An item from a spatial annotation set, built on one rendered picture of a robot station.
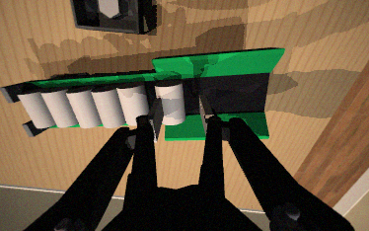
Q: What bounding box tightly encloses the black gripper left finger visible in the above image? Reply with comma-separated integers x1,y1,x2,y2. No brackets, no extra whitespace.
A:
24,98,164,231

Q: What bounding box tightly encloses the dark grey tray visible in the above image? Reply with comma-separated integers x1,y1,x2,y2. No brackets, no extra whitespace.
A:
70,0,144,35

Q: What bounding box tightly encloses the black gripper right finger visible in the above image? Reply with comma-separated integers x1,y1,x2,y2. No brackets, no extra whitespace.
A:
190,94,355,231

